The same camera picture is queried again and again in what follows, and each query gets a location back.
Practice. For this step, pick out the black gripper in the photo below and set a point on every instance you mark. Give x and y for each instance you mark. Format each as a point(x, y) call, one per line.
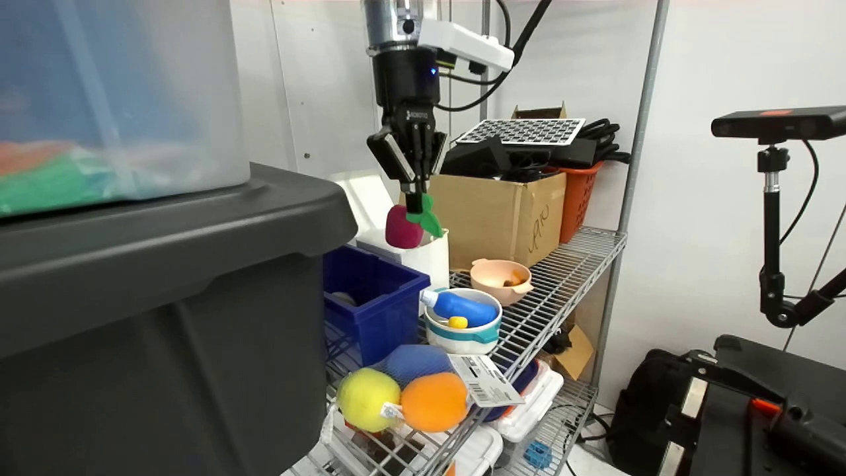
point(404, 87)

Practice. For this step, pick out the purple toy with green leaf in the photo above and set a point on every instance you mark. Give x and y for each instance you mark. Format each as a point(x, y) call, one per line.
point(403, 230)

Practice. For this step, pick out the white cardboard box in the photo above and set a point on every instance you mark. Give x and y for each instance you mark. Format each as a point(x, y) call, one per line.
point(432, 255)

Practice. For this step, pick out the large cardboard box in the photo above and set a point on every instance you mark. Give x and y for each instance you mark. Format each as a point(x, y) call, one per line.
point(502, 219)

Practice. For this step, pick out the blue toy bottle yellow cap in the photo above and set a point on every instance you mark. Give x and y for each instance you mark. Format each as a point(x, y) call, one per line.
point(466, 308)

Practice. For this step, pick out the blue plastic box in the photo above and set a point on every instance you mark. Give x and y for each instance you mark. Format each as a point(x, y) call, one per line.
point(387, 318)

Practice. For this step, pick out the small cardboard box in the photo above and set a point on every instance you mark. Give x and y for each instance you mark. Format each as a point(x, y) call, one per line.
point(572, 358)

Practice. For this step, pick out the black keyboard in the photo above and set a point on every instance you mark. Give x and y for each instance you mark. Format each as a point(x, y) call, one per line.
point(518, 133)

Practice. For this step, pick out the pink bowl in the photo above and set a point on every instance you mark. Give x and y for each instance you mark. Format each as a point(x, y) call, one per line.
point(502, 273)

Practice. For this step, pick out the orange basket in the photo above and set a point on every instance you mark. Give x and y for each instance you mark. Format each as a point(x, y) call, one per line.
point(577, 206)

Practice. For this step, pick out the white teal bowl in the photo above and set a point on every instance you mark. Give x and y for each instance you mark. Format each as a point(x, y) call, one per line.
point(464, 338)

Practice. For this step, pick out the blue ball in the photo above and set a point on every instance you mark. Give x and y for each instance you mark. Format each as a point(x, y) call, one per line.
point(412, 359)

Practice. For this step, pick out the white barcode tag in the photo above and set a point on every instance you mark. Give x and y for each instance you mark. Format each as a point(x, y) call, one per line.
point(482, 382)

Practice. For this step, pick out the orange ball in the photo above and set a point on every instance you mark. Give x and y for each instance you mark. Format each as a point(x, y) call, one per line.
point(433, 403)

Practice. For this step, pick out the yellow ball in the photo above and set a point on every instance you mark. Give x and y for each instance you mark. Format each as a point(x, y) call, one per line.
point(367, 399)

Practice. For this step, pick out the white plastic container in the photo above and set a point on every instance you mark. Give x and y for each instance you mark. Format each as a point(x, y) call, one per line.
point(531, 413)

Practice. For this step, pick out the clear plastic bin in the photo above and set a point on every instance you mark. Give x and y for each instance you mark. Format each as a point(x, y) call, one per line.
point(132, 68)

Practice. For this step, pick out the small blue round object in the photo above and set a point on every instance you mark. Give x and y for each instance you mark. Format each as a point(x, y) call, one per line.
point(536, 452)

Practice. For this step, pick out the dark grey storage tote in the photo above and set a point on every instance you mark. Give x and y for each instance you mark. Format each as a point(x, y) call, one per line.
point(158, 351)

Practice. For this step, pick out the black backpack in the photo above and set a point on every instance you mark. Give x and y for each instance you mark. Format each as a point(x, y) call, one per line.
point(647, 413)

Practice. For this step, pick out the black camera stand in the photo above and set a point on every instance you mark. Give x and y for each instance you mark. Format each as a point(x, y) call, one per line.
point(770, 227)

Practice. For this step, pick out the black external camera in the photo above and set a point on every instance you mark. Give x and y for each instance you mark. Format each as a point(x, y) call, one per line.
point(774, 123)

